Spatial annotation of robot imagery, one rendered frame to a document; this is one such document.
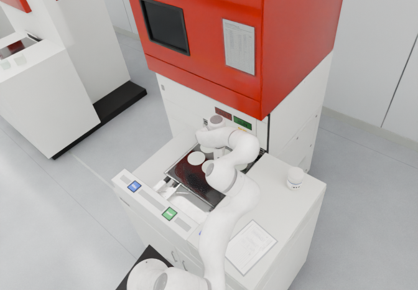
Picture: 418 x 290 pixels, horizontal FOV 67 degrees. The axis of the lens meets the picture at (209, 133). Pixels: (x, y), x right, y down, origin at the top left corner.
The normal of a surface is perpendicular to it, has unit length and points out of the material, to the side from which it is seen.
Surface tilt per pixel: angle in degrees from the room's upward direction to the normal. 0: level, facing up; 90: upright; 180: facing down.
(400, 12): 90
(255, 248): 0
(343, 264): 0
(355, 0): 90
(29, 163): 0
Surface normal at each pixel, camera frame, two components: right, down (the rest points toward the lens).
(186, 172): -0.11, -0.70
